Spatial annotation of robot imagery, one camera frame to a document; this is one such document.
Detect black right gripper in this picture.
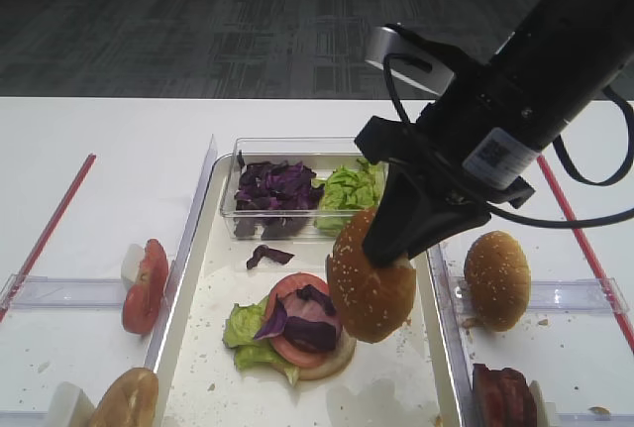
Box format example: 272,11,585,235
354,116,535,267

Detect sesame top bun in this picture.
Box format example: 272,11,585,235
326,207,417,343

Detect sesame bun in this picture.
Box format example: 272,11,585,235
464,231,531,332
326,207,417,343

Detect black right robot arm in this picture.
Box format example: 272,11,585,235
355,0,633,266

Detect green lettuce in container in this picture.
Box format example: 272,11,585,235
311,158,387,212

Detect tomato slice on bun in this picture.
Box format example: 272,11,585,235
264,272,330,369

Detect bacon meat slices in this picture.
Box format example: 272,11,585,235
473,364,537,427

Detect green lettuce leaf on bun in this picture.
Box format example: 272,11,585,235
222,296,300,385

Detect white block behind tomato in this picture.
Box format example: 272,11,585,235
120,244,145,290

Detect upright tomato slice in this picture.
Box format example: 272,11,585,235
122,239,169,335

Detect purple cabbage pile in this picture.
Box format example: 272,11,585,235
234,151,323,240

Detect loose purple cabbage piece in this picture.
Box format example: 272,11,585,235
246,244,294,270

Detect clear plastic container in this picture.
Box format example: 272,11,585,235
220,137,388,241

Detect bottom burger bun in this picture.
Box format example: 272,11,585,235
298,331,358,380

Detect white parchment sheet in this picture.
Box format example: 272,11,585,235
162,266,439,426

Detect right rear clear crossbar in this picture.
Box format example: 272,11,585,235
458,275,630,313

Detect clear crossbar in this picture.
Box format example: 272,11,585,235
458,275,630,313
559,412,634,427
0,411,48,427
1,274,127,310

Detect right red rod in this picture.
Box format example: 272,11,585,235
537,156,634,351

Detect red rod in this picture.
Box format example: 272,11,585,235
0,154,96,321
537,156,634,351

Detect white metal tray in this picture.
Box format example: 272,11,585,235
156,157,457,426

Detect white block front right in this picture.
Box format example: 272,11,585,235
529,380,562,427

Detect right front clear crossbar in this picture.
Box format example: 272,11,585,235
559,412,634,427

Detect left red rod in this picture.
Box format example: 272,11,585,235
0,154,96,321

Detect bun half front left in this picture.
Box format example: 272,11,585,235
88,368,159,427

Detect left rear clear crossbar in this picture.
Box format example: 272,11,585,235
1,274,127,310

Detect white block front left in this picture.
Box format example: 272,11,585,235
44,381,95,427

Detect left front clear crossbar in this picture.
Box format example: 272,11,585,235
0,411,48,427

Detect right clear long rail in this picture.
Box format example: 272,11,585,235
425,245,480,426

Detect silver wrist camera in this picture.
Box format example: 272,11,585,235
366,24,455,95

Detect black camera cable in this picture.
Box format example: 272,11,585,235
381,53,634,230

